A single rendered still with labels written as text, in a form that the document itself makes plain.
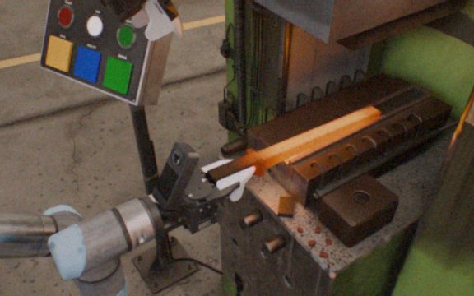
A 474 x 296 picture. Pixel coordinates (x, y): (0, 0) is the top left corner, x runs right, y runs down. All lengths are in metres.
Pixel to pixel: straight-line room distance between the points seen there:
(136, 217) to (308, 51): 0.56
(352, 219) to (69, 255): 0.46
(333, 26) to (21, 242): 0.59
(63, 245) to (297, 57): 0.64
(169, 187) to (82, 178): 1.66
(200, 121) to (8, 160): 1.03
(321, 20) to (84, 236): 0.47
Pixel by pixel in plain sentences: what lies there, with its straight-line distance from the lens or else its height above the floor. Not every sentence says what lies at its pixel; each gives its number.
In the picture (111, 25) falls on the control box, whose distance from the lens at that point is 1.16.
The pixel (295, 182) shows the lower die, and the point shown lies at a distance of 0.89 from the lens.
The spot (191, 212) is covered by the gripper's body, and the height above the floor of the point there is 1.01.
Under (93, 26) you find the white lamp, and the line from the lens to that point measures 1.19.
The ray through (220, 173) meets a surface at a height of 1.03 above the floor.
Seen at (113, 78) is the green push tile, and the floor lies 1.00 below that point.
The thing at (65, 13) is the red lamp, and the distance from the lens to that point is 1.26.
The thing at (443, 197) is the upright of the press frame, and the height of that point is 1.02.
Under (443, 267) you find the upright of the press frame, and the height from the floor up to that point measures 0.88.
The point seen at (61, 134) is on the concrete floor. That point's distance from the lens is 2.70.
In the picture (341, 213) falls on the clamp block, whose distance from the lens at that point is 0.82.
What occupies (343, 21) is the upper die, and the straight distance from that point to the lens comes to 0.69.
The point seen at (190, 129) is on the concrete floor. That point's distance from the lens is 2.56.
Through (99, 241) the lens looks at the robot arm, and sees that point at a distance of 0.73.
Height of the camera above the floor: 1.58
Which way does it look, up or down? 40 degrees down
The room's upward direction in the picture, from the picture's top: straight up
